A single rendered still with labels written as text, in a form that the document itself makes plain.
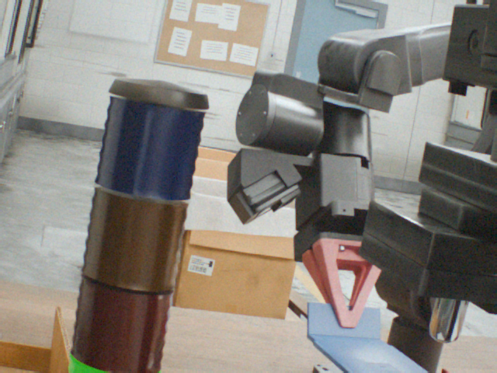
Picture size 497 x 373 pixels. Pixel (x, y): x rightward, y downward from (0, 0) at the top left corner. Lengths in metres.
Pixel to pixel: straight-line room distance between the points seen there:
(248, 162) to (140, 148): 0.52
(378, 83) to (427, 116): 11.30
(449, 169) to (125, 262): 0.29
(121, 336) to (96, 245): 0.04
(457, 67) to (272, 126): 0.31
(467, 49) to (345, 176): 0.32
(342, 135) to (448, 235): 0.39
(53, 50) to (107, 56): 0.64
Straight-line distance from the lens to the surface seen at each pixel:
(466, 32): 0.61
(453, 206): 0.58
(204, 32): 11.47
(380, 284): 1.05
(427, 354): 1.05
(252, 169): 0.88
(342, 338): 0.88
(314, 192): 0.90
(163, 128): 0.37
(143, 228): 0.37
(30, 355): 0.90
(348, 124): 0.93
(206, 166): 4.68
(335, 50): 0.95
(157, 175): 0.37
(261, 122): 0.89
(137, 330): 0.38
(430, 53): 0.97
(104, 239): 0.38
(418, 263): 0.55
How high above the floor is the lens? 1.21
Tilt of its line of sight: 7 degrees down
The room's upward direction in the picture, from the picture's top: 11 degrees clockwise
